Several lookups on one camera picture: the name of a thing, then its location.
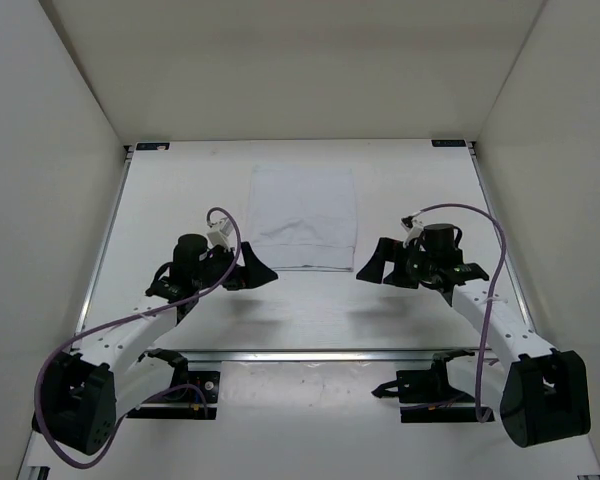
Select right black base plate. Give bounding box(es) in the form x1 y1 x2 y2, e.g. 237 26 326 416
371 349 478 423

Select right blue corner label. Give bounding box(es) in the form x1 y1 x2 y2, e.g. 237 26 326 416
431 139 466 148

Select white skirt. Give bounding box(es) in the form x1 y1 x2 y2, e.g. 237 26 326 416
246 165 358 272

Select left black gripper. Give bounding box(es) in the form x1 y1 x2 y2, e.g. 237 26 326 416
196 238 278 288

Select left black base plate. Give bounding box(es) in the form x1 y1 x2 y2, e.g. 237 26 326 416
126 349 221 421

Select left blue corner label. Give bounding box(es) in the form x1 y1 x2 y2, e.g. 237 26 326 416
135 142 171 151

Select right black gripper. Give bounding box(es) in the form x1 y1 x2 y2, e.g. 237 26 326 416
356 238 436 290

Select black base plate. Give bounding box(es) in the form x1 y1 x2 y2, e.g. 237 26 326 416
371 349 478 423
126 349 221 421

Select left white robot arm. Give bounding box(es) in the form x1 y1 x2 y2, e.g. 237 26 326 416
32 234 278 455

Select blue corner label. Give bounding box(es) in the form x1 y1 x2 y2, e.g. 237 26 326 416
431 139 466 148
135 142 171 151

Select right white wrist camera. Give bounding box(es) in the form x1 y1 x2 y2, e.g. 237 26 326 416
401 211 425 248

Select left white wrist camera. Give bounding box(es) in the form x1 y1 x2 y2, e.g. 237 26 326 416
207 217 234 250

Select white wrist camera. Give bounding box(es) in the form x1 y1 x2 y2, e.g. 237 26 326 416
207 217 234 250
401 211 425 248

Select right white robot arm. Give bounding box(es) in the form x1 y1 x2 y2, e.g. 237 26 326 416
356 222 591 447

